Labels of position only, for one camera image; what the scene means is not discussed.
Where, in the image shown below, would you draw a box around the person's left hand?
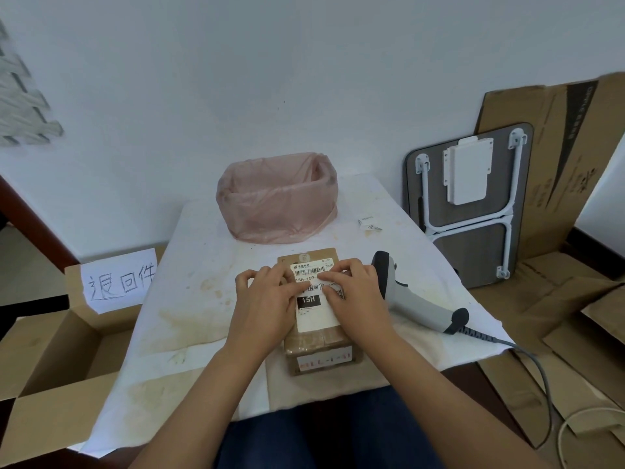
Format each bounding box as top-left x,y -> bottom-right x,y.
226,263 -> 312,355

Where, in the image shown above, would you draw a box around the person's right hand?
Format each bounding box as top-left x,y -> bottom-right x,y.
320,259 -> 399,357

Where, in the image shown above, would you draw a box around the white shipping label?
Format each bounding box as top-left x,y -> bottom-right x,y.
291,261 -> 345,334

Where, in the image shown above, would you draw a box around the brown cardboard parcel box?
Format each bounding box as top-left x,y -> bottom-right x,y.
277,248 -> 366,377

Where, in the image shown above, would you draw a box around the person's right forearm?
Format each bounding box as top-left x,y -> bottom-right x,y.
354,332 -> 555,469

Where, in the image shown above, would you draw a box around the person's left forearm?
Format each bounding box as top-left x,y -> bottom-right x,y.
128,337 -> 286,469

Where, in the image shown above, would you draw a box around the grey handheld barcode scanner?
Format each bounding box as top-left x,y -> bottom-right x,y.
370,250 -> 470,336

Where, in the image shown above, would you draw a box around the bin with pink plastic bag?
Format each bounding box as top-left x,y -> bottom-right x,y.
216,152 -> 339,245

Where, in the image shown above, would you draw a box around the stained white tablecloth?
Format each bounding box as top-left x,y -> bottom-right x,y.
80,173 -> 516,458

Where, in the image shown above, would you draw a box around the person's blue jeans legs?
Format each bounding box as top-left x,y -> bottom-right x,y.
215,386 -> 446,469

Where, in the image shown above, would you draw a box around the grey folding table white legs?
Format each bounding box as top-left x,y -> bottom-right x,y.
404,123 -> 534,290

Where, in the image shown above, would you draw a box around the white handwritten paper sign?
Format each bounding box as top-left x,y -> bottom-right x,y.
79,247 -> 158,315

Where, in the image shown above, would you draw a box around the flattened brown cardboard sheets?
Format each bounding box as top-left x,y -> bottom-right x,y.
469,251 -> 625,450

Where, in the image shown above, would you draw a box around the large flattened printed cardboard box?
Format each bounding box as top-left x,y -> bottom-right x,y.
476,72 -> 625,262

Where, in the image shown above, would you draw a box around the open brown cardboard box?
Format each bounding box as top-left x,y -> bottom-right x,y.
0,246 -> 167,469

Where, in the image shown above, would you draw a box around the grey scanner cable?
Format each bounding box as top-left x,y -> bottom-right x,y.
461,326 -> 555,450

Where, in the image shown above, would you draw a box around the white cable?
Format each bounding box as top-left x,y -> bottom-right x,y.
557,407 -> 625,469

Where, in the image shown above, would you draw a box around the dark red wooden door frame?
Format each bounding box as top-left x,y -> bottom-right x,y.
0,176 -> 80,275

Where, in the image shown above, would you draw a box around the silver metallic wall decoration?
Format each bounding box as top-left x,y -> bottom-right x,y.
0,19 -> 65,147

